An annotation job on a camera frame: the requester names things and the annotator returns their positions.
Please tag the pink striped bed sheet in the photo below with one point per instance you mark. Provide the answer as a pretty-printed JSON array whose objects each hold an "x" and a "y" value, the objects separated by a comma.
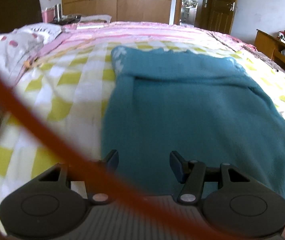
[{"x": 126, "y": 32}]

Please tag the silver thermos flask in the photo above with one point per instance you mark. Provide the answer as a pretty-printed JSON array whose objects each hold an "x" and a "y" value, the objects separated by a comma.
[{"x": 58, "y": 12}]

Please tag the teal knitted sweater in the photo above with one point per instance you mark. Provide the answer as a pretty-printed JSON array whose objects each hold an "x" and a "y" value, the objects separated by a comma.
[{"x": 206, "y": 108}]

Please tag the white pink dotted pillow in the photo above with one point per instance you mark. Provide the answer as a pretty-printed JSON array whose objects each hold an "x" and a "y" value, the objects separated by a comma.
[{"x": 20, "y": 45}]

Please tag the dark wooden door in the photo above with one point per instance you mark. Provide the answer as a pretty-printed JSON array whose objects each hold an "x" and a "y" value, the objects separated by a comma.
[{"x": 215, "y": 15}]

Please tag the wooden sideboard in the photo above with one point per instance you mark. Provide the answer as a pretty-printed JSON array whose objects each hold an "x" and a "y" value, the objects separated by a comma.
[{"x": 272, "y": 47}]

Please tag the grey folded cloth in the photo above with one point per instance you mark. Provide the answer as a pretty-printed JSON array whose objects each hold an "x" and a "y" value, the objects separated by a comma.
[{"x": 95, "y": 18}]

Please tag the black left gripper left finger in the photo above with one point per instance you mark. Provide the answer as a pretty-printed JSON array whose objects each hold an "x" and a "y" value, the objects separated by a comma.
[{"x": 110, "y": 163}]

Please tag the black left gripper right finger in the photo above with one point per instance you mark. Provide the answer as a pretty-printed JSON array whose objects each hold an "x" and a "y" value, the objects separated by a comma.
[{"x": 189, "y": 173}]

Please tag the yellow white checkered blanket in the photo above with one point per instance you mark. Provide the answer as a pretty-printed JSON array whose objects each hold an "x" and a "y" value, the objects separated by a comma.
[{"x": 70, "y": 90}]

